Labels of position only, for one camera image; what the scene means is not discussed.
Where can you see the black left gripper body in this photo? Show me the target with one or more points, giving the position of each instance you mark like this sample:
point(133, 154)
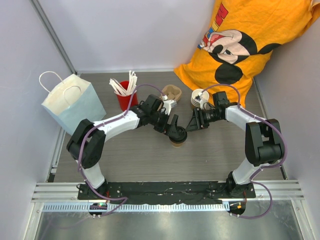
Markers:
point(160, 121)

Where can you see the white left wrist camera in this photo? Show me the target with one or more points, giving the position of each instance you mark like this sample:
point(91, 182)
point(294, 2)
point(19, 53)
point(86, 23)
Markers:
point(168, 105)

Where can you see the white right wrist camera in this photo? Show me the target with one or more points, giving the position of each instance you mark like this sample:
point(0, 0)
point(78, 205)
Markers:
point(200, 100)

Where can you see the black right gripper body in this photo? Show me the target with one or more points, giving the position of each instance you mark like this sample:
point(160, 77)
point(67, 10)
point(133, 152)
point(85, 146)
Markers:
point(206, 117)

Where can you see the stack of paper cups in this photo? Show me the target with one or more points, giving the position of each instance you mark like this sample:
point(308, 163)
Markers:
point(194, 105)

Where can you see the brown paper cup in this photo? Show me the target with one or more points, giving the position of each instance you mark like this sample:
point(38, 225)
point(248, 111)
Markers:
point(177, 145)

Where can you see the black coffee cup lid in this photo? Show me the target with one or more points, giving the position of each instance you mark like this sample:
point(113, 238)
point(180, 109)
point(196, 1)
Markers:
point(182, 135)

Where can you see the red straw holder cup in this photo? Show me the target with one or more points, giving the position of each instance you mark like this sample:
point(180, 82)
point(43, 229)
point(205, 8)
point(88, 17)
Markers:
point(124, 100)

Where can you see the aluminium frame rail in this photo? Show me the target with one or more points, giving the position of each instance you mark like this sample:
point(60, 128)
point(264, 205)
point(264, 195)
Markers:
point(52, 34)

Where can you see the stack of cardboard cup carriers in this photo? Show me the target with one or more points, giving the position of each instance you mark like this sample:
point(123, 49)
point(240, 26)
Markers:
point(172, 92)

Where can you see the orange Mickey Mouse cloth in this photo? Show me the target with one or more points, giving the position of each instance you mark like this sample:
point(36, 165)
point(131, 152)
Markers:
point(240, 40)

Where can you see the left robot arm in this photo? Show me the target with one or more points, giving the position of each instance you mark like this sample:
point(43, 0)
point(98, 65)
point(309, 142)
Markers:
point(88, 140)

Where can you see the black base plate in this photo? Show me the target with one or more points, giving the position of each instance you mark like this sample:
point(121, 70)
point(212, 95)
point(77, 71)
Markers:
point(167, 195)

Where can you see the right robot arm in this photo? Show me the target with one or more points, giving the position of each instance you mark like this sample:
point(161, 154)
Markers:
point(263, 144)

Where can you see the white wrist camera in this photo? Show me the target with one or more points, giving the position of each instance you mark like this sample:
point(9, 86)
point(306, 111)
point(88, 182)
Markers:
point(168, 105)
point(200, 100)

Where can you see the light blue paper bag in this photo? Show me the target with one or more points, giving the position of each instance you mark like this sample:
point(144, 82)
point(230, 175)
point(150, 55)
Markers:
point(72, 100)

